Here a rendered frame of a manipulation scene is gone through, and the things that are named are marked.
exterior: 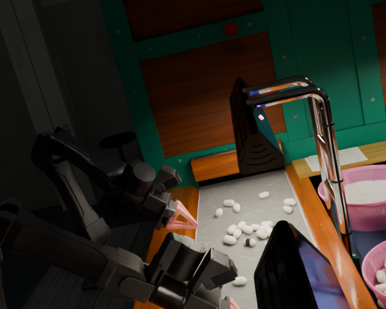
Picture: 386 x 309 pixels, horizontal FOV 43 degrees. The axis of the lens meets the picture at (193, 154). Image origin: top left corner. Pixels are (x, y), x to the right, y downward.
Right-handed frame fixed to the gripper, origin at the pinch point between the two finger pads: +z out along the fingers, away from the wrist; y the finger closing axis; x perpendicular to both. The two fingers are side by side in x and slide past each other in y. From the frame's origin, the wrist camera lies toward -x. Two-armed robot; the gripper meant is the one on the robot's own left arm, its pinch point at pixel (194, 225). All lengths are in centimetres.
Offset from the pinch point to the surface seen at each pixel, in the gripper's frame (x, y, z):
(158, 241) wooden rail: 11.2, 5.1, -5.5
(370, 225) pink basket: -19.3, 4.6, 41.3
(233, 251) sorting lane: 0.3, -3.3, 11.3
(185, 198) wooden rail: 7.4, 32.7, -0.9
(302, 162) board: -19, 40, 28
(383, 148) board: -35, 37, 47
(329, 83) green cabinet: -44, 46, 24
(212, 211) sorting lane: 3.9, 23.9, 7.1
